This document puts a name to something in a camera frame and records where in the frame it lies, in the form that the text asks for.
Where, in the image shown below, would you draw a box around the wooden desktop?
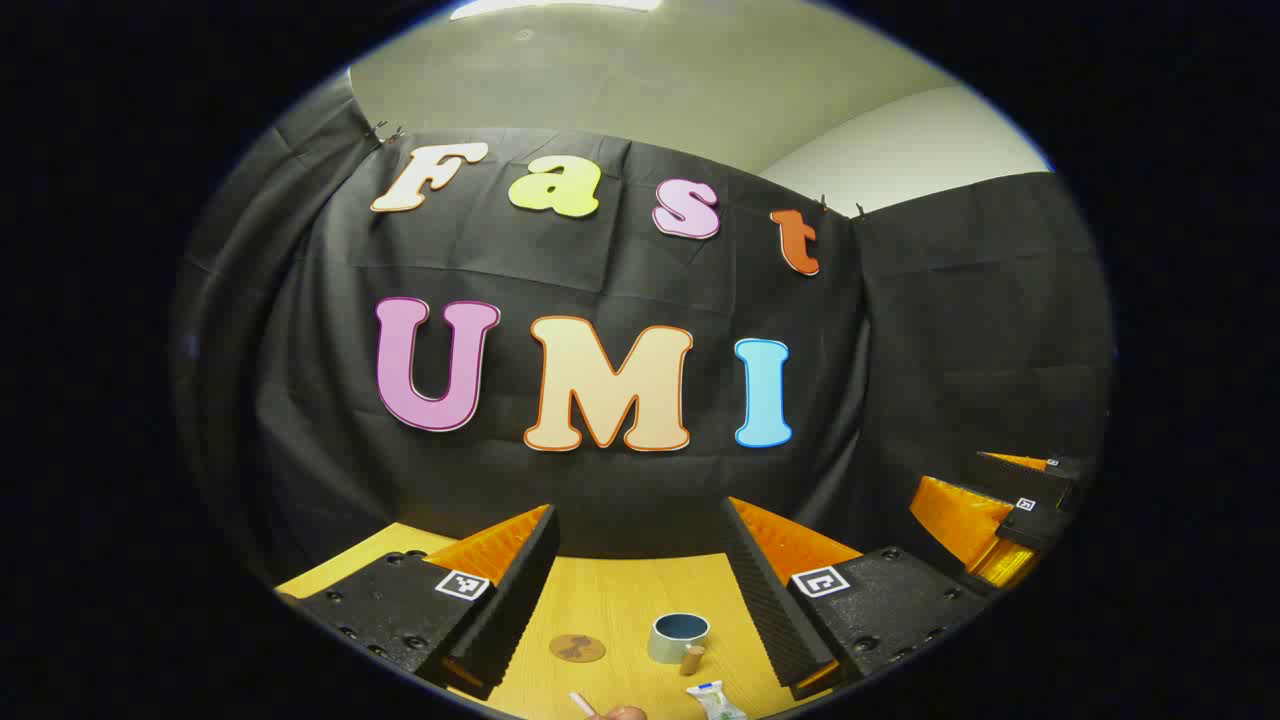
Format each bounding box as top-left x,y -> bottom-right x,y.
275,522 -> 833,720

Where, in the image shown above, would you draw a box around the black backdrop cloth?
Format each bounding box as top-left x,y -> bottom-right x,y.
170,70 -> 1117,593

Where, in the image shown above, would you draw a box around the ceiling light panel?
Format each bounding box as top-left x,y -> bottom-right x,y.
448,0 -> 663,21

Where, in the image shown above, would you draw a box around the white toothpaste tube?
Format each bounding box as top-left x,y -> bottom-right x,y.
686,681 -> 749,720

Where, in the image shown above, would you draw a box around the pale green cup wooden handle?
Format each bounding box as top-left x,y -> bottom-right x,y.
648,613 -> 711,674

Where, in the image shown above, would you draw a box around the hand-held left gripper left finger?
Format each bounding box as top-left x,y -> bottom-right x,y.
275,503 -> 561,701

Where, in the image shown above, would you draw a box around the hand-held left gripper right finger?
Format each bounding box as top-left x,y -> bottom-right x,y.
720,495 -> 993,701

